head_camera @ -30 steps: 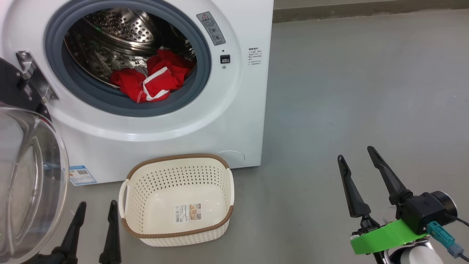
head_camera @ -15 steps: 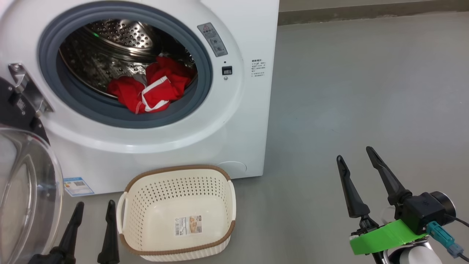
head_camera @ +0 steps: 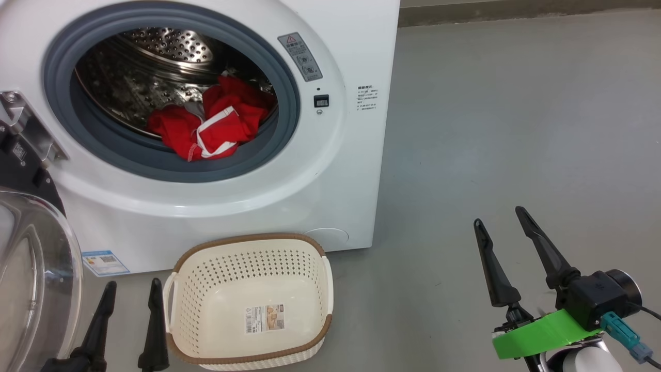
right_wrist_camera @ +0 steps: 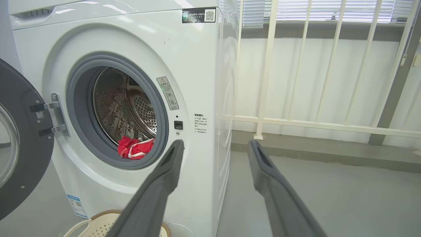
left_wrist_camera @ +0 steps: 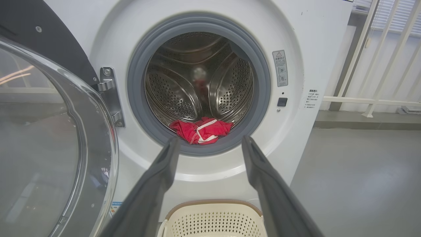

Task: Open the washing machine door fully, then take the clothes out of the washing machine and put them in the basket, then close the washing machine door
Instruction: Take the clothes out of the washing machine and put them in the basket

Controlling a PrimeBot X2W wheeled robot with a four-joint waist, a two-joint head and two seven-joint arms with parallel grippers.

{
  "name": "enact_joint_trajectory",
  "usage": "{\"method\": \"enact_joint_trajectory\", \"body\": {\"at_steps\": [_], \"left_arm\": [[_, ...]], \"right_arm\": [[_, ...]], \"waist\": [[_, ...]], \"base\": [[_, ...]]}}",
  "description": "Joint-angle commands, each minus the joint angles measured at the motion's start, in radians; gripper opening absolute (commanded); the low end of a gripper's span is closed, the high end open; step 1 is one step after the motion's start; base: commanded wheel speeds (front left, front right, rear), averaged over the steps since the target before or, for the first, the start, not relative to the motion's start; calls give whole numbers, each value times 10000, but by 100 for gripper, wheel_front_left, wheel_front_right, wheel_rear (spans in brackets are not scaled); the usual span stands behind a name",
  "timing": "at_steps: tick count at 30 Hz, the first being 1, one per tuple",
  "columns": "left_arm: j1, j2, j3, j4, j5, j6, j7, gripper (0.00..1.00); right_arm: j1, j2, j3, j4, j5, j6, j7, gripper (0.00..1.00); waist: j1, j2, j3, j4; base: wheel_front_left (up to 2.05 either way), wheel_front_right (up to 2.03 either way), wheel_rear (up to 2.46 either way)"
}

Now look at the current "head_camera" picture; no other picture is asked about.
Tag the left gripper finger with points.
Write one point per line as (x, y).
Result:
(154, 330)
(98, 336)

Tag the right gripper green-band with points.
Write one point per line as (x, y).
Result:
(537, 336)

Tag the washing machine glass door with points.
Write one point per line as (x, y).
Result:
(49, 289)

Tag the red and white garment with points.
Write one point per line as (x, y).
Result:
(232, 124)

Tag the cream perforated laundry basket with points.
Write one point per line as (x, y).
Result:
(227, 330)

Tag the printed product label sticker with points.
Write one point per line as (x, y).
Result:
(264, 318)

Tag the white front-load washing machine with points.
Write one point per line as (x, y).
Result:
(341, 181)

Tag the metal door hinge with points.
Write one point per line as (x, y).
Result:
(26, 121)

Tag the blue energy label sticker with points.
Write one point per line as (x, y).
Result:
(106, 263)

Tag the round white filter cover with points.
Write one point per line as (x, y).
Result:
(330, 238)

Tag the grey warning sticker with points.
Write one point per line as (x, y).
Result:
(300, 57)

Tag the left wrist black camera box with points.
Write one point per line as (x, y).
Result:
(57, 366)

